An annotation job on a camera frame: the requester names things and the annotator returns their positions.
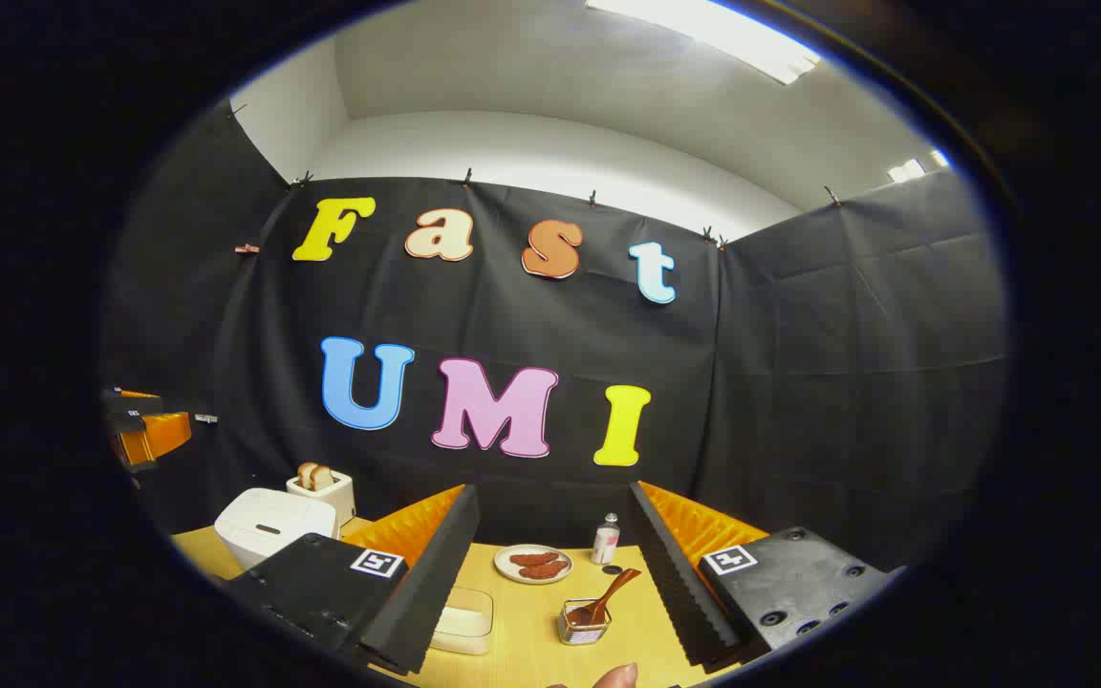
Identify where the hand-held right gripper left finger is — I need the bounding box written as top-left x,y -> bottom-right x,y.
226,484 -> 481,677

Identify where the brown wooden spoon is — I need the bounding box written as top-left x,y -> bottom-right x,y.
570,568 -> 642,627

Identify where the white rice cooker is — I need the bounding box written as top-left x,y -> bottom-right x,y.
214,487 -> 338,572

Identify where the small ceiling light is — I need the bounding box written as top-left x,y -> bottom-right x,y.
887,148 -> 951,184

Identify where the black backdrop cloth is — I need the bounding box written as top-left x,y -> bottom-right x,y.
101,96 -> 1010,574

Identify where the clear plastic container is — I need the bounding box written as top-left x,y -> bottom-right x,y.
429,586 -> 495,656

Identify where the white toaster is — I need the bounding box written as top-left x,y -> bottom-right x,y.
286,470 -> 357,527

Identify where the white round plate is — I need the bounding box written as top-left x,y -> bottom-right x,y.
494,544 -> 573,585

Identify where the white rice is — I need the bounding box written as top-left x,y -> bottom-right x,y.
431,607 -> 492,655

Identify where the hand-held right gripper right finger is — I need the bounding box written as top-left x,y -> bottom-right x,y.
629,481 -> 905,670

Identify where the long ceiling light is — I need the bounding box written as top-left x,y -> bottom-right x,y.
586,0 -> 821,87

